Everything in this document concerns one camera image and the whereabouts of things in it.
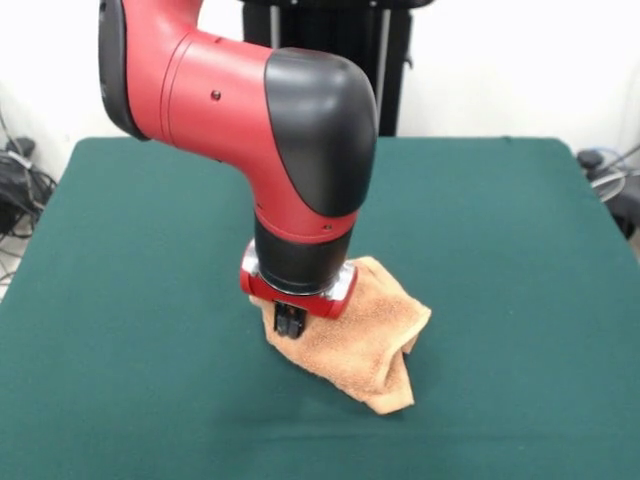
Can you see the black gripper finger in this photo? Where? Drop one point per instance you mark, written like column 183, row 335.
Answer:
column 298, row 322
column 283, row 320

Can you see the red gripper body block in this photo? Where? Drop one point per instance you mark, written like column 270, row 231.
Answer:
column 310, row 305

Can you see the peach terry towel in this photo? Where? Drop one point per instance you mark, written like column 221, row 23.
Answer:
column 360, row 350

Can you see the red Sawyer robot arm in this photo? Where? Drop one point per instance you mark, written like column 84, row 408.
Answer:
column 210, row 100

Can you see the dark green table cloth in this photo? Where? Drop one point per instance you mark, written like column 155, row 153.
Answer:
column 125, row 325

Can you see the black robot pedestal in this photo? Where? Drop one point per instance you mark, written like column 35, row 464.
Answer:
column 395, row 75

